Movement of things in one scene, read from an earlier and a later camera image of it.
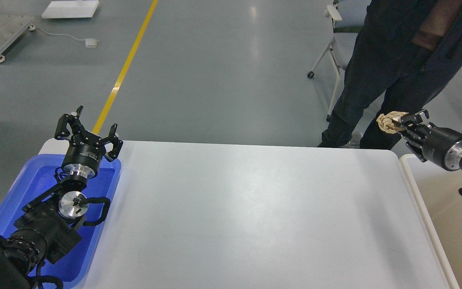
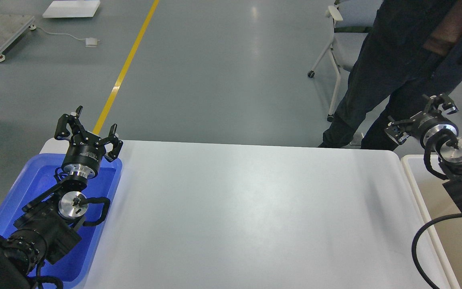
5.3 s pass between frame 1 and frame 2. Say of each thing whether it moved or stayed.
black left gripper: stayed
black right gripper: moved
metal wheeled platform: stayed
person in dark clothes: stayed
